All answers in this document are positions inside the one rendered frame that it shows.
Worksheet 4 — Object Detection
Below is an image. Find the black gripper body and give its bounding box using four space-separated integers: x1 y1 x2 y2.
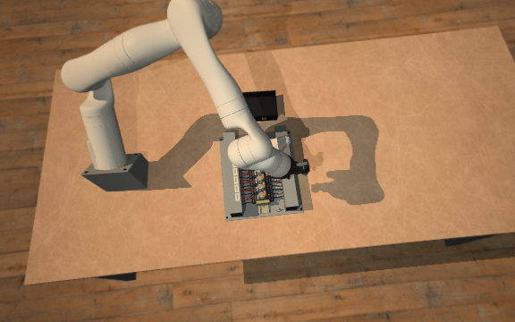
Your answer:
277 154 300 179

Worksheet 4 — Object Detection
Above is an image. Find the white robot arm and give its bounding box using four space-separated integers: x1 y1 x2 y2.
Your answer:
61 0 291 178

